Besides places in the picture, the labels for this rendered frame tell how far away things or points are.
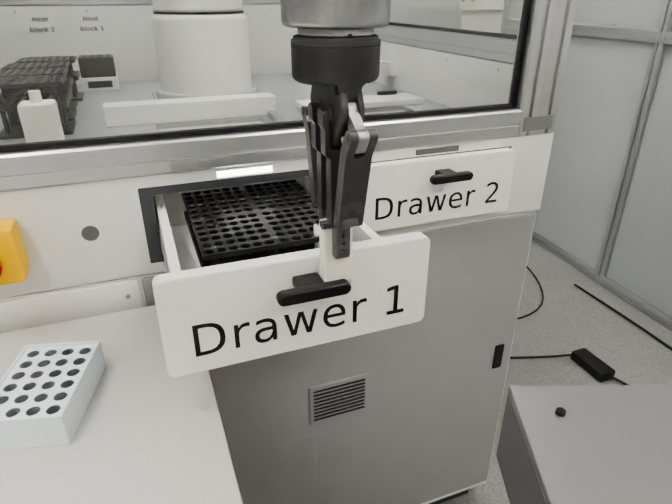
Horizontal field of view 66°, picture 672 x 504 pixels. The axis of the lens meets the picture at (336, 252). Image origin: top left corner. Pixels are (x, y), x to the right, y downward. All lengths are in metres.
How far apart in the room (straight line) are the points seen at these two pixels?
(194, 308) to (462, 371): 0.74
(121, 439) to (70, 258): 0.29
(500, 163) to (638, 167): 1.52
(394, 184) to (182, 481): 0.52
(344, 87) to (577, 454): 0.34
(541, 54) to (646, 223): 1.54
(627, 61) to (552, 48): 1.51
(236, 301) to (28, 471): 0.25
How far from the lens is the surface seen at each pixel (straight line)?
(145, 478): 0.56
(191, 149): 0.74
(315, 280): 0.51
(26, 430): 0.61
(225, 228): 0.67
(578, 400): 0.51
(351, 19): 0.43
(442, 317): 1.03
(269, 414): 1.00
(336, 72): 0.43
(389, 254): 0.56
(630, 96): 2.45
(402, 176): 0.84
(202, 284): 0.51
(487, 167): 0.92
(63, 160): 0.74
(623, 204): 2.47
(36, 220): 0.77
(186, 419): 0.60
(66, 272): 0.80
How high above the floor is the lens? 1.16
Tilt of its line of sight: 26 degrees down
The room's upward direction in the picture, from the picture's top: straight up
